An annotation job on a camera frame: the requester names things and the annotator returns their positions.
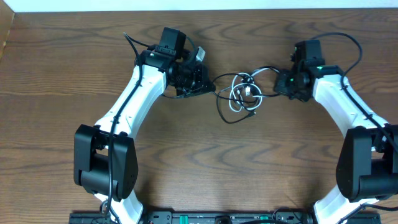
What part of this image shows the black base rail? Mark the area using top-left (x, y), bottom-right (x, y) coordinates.
top-left (68, 210), bottom-right (382, 224)

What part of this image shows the black USB cable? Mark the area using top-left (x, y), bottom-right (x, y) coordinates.
top-left (161, 65), bottom-right (282, 124)

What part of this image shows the white USB cable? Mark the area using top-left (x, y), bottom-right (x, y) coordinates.
top-left (228, 67), bottom-right (274, 113)

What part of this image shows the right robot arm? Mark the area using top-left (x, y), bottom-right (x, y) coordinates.
top-left (274, 39), bottom-right (397, 223)

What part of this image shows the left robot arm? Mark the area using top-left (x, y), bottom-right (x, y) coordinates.
top-left (70, 27), bottom-right (215, 223)

